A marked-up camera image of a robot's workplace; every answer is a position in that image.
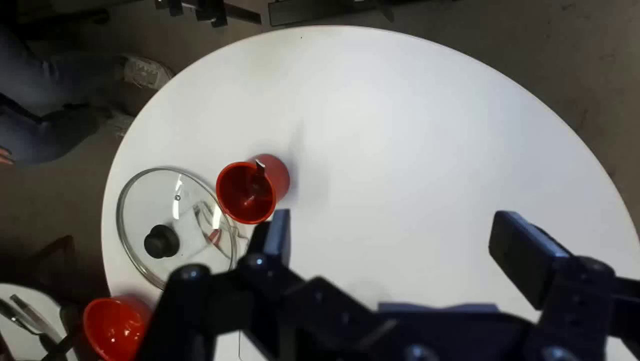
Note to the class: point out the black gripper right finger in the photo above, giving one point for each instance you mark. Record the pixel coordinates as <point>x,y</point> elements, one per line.
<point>526,258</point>

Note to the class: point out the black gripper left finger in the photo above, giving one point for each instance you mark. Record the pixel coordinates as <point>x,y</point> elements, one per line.
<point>274,236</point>

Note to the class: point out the red metal cup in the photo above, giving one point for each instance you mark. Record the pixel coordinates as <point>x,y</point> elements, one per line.
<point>248,191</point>

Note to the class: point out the silver spoon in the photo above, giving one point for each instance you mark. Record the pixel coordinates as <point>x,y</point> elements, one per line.
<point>257,174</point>

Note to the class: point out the glass pot lid black knob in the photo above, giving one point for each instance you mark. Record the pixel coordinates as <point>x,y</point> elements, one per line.
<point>174,221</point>

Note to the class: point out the red plastic bowl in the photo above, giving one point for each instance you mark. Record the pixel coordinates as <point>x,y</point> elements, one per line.
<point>115,327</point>

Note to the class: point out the seated person in jeans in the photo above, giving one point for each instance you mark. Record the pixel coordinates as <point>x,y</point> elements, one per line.
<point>41,87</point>

